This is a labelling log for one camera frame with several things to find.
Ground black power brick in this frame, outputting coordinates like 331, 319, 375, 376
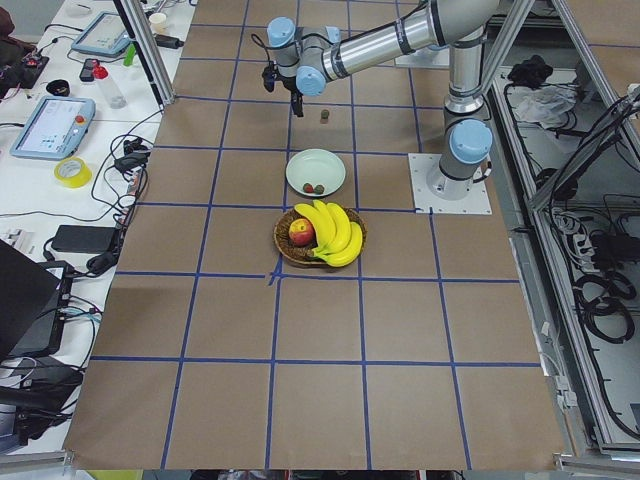
51, 225, 117, 254

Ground far teach pendant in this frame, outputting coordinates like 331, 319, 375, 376
71, 11, 131, 58

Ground teach pendant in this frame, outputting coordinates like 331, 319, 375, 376
10, 96, 96, 161
71, 11, 131, 58

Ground yellow banana bunch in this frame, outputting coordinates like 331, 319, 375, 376
294, 199, 365, 268

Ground yellow tape roll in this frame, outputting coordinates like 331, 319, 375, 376
54, 156, 93, 189

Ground woven wicker basket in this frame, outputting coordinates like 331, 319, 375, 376
273, 207, 367, 267

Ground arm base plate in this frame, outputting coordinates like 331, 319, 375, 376
394, 47, 450, 70
408, 153, 492, 215

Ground white paper cup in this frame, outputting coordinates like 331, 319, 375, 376
149, 12, 168, 34

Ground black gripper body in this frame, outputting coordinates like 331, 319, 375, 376
274, 49, 300, 94

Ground white crumpled cloth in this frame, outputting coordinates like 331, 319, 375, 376
514, 86, 576, 129

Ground near teach pendant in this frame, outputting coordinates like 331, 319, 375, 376
10, 96, 96, 161

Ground black remote device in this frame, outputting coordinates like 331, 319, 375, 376
79, 58, 99, 83

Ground red apple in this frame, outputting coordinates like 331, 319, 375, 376
288, 218, 315, 247

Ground black laptop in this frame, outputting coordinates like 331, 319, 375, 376
1, 242, 73, 360

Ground black power adapter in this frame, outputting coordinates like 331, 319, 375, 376
154, 34, 184, 49

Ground clear bottle red cap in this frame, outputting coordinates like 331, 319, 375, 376
92, 61, 127, 109

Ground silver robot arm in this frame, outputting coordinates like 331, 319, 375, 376
234, 61, 448, 191

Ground coiled black cables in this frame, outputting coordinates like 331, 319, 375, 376
572, 272, 636, 346

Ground aluminium frame post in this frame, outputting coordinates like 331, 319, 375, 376
113, 0, 175, 107

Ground light green plate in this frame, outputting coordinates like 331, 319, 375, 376
285, 149, 346, 197

